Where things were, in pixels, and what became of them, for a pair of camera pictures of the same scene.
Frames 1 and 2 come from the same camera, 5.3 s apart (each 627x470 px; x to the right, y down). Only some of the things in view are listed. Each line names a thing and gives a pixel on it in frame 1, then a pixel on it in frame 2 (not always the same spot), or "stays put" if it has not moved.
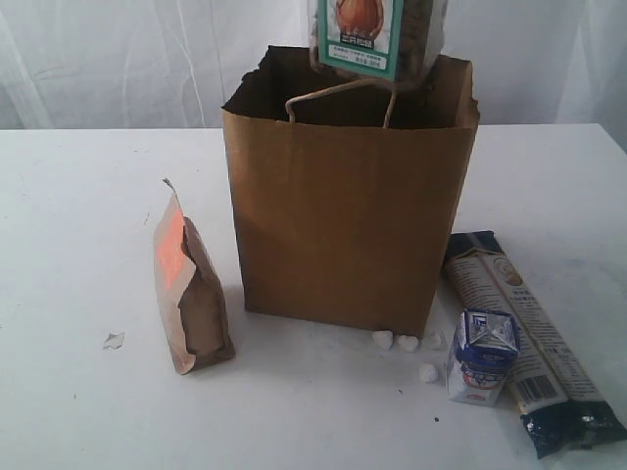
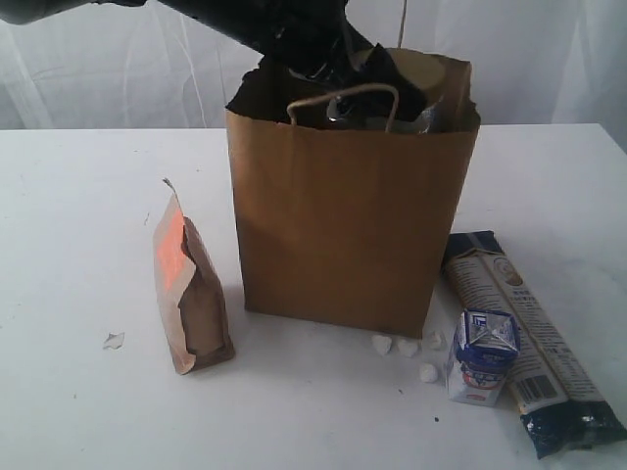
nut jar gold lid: (406, 41) -> (390, 87)
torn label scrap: (115, 341) stays put
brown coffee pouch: (191, 294) stays put
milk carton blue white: (487, 345) stays put
